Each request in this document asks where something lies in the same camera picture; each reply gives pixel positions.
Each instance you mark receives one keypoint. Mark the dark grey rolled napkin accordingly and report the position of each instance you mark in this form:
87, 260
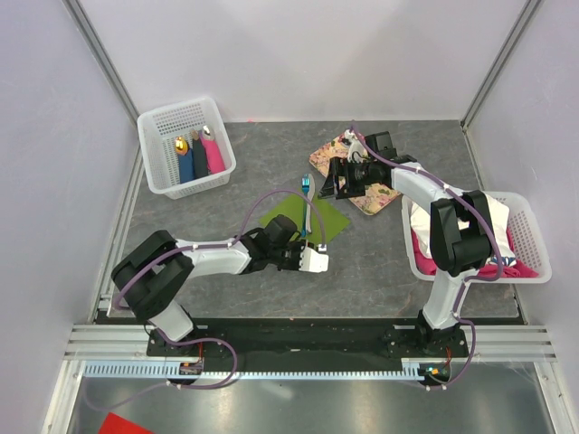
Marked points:
200, 161

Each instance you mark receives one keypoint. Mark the blue metallic fork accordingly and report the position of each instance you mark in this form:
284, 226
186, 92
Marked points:
306, 190

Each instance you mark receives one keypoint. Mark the pink folded garment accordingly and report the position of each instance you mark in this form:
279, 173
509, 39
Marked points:
512, 269

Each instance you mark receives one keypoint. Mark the blue rolled napkin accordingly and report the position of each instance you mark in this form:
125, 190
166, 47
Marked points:
186, 167

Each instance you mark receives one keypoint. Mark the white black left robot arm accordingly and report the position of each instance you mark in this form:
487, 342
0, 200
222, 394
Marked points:
149, 278

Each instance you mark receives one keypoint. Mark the silver table knife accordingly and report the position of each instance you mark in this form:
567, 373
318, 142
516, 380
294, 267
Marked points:
308, 212

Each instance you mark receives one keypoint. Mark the white perforated plastic basket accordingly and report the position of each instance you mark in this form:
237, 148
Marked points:
158, 129

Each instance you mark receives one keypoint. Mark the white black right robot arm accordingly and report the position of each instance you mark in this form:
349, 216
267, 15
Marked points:
460, 233

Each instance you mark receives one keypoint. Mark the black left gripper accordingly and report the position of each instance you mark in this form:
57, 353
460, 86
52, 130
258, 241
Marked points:
296, 265

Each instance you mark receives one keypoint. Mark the pink rolled napkin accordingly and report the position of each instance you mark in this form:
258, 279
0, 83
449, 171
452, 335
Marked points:
214, 157

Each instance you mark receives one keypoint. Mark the floral rectangular tray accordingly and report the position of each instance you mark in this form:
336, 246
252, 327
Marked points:
377, 196

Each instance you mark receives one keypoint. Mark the white folded t-shirt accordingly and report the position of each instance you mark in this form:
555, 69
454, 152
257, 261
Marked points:
420, 230

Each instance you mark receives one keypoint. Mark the green paper napkin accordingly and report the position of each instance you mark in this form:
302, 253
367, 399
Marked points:
292, 207

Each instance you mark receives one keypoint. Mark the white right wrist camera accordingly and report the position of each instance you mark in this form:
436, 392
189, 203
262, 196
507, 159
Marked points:
356, 150

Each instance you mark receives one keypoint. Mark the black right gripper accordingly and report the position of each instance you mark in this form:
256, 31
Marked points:
330, 189

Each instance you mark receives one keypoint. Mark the white laundry basket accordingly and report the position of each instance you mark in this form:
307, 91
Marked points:
525, 235

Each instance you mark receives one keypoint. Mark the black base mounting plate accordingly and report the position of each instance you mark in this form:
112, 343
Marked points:
321, 343

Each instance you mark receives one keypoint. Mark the red sheet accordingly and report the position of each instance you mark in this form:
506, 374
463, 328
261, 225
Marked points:
114, 424

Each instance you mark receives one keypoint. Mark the aluminium rail profile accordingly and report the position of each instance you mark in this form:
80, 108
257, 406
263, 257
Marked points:
494, 343

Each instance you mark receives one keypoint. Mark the grey slotted cable duct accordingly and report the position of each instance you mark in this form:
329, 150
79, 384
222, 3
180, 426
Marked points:
164, 370

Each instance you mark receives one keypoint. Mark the gold spoon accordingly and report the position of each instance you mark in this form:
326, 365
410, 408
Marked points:
181, 146

